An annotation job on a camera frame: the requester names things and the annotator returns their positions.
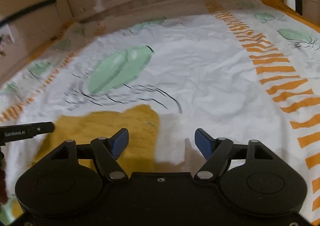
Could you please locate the mustard yellow small garment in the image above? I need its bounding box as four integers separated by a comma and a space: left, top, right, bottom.
11, 104, 161, 216

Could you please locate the yellow bed sheet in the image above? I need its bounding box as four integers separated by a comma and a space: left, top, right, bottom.
260, 0, 319, 30

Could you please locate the white leaf-print bed cover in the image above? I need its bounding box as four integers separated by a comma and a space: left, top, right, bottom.
1, 0, 319, 225

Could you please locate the beige drawer cabinet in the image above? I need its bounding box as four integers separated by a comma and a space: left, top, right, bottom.
1, 0, 73, 83

